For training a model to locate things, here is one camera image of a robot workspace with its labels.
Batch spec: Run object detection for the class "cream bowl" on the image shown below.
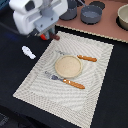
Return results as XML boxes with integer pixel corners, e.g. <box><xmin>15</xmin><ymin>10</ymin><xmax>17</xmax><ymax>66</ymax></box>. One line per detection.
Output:
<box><xmin>118</xmin><ymin>4</ymin><xmax>128</xmax><ymax>30</ymax></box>

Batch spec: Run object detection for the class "beige round plate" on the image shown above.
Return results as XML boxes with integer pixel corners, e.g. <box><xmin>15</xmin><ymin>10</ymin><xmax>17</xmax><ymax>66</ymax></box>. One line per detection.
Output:
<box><xmin>55</xmin><ymin>55</ymin><xmax>83</xmax><ymax>78</ymax></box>

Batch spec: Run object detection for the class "white toy fish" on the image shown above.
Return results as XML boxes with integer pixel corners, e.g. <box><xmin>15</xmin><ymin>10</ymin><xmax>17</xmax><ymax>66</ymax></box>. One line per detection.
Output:
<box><xmin>22</xmin><ymin>46</ymin><xmax>36</xmax><ymax>59</ymax></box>

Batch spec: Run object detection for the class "black burner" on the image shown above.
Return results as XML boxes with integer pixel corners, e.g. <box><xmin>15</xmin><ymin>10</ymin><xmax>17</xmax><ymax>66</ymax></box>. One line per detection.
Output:
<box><xmin>89</xmin><ymin>1</ymin><xmax>105</xmax><ymax>10</ymax></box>

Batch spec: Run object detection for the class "grey pot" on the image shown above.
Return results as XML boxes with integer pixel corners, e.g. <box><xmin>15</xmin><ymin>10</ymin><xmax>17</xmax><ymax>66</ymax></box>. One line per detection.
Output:
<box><xmin>60</xmin><ymin>0</ymin><xmax>77</xmax><ymax>20</ymax></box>

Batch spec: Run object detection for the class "woven beige placemat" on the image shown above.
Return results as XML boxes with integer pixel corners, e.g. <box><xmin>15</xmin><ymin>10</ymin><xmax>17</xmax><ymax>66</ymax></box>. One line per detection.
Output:
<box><xmin>13</xmin><ymin>31</ymin><xmax>113</xmax><ymax>128</ymax></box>

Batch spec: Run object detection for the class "grey frying pan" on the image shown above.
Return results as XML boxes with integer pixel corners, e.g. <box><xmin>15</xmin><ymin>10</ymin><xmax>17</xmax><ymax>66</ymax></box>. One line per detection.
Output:
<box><xmin>80</xmin><ymin>5</ymin><xmax>102</xmax><ymax>24</ymax></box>

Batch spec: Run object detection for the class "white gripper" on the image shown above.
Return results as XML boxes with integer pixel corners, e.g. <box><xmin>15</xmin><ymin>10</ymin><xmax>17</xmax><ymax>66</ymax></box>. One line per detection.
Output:
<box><xmin>9</xmin><ymin>0</ymin><xmax>68</xmax><ymax>39</ymax></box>

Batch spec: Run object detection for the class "pink stove board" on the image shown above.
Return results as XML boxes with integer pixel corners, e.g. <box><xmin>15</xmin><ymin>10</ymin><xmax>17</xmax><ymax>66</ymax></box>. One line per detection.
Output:
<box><xmin>57</xmin><ymin>0</ymin><xmax>128</xmax><ymax>43</ymax></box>

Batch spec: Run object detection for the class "fork with orange handle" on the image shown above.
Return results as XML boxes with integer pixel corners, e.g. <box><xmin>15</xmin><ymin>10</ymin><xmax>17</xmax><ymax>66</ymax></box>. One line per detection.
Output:
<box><xmin>45</xmin><ymin>71</ymin><xmax>85</xmax><ymax>89</ymax></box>

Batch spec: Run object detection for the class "brown sausage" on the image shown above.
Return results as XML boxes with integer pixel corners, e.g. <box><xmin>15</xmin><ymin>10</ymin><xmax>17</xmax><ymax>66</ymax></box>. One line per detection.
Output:
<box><xmin>51</xmin><ymin>35</ymin><xmax>60</xmax><ymax>41</ymax></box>

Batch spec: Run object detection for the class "knife with orange handle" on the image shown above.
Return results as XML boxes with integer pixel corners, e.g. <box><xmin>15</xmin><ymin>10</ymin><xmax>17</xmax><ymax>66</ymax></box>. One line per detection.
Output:
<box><xmin>55</xmin><ymin>50</ymin><xmax>97</xmax><ymax>62</ymax></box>

